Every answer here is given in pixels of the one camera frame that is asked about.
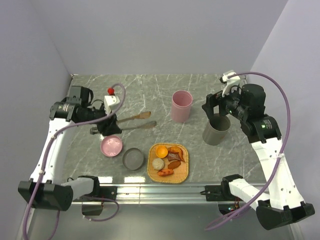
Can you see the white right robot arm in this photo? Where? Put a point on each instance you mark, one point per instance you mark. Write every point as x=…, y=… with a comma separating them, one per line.
x=283, y=204

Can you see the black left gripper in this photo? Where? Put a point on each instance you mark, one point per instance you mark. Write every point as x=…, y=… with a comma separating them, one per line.
x=110, y=127

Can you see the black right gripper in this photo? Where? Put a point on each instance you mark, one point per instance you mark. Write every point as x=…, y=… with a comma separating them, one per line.
x=215, y=99

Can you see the pink cylindrical container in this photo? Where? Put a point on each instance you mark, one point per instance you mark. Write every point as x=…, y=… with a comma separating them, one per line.
x=181, y=104

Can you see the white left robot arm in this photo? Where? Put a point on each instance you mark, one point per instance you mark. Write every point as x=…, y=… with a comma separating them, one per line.
x=45, y=189

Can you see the metal food tongs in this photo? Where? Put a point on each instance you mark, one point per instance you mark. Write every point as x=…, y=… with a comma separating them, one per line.
x=141, y=116

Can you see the pink container lid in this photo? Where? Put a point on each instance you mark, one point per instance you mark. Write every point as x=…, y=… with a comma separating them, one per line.
x=111, y=146

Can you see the woven bamboo tray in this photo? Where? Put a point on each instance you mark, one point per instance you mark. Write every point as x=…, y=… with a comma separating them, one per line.
x=179, y=174

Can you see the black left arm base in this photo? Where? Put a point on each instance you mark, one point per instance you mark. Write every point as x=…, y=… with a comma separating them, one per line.
x=93, y=205

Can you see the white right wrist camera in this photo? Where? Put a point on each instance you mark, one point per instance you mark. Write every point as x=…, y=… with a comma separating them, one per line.
x=228, y=81

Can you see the aluminium table edge rail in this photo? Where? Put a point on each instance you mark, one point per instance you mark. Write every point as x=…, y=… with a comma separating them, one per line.
x=156, y=193

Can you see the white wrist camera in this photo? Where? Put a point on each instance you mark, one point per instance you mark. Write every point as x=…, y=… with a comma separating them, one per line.
x=110, y=101
x=228, y=81

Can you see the orange fruit half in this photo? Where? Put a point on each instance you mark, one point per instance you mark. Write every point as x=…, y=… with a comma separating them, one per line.
x=161, y=151

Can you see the roasted chicken wing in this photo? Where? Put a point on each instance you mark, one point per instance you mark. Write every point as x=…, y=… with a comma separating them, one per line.
x=177, y=150

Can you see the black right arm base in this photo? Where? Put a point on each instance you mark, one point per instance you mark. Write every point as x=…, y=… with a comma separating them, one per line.
x=226, y=203

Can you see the grey cylindrical container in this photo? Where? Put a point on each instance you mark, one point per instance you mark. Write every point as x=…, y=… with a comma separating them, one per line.
x=216, y=129

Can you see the grey container lid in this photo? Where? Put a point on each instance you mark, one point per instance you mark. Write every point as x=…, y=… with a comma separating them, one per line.
x=133, y=159

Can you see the white steamed bun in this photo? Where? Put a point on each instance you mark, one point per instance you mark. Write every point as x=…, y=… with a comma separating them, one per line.
x=158, y=164

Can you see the brown sausage piece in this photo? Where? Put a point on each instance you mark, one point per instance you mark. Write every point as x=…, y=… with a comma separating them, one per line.
x=173, y=165

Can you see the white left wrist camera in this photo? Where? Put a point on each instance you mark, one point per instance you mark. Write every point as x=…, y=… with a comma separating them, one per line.
x=110, y=101

